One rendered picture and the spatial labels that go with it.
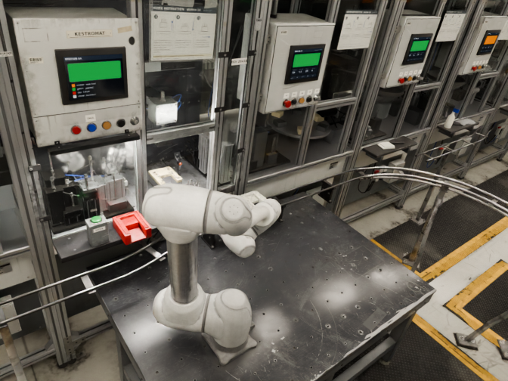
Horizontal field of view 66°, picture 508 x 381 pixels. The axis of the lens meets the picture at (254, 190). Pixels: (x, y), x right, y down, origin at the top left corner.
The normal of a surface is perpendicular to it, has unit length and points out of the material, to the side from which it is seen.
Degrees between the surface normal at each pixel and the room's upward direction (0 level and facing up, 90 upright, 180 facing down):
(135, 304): 0
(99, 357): 0
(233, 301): 6
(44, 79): 90
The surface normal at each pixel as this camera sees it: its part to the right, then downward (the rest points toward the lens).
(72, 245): 0.12, -0.83
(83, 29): 0.60, 0.50
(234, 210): 0.19, -0.22
